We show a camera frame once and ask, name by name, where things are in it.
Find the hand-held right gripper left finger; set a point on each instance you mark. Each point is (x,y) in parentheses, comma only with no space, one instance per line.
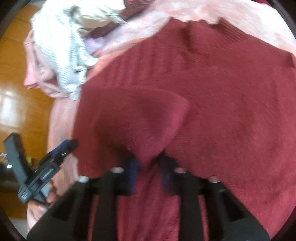
(133,172)

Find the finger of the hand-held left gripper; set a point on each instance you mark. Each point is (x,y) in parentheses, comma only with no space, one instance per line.
(62,146)

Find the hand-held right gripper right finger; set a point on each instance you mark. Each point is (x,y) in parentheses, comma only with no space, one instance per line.
(165,177)

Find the dark red towel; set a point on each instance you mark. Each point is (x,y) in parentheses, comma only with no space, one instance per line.
(208,104)

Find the person's left hand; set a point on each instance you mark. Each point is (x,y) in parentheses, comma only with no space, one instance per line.
(52,192)

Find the pale pink garment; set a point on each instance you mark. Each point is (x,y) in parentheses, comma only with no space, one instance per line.
(39,69)

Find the white ribbed knit garment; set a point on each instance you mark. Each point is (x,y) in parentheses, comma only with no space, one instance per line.
(60,46)

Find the lilac cloth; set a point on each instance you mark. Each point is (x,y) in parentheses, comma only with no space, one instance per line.
(94,44)

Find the cream cloth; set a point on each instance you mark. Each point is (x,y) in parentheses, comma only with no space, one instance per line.
(92,20)

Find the pink patterned blanket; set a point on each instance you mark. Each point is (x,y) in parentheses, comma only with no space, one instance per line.
(143,30)

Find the dark floral patterned cloth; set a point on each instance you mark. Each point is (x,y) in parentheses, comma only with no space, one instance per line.
(136,7)

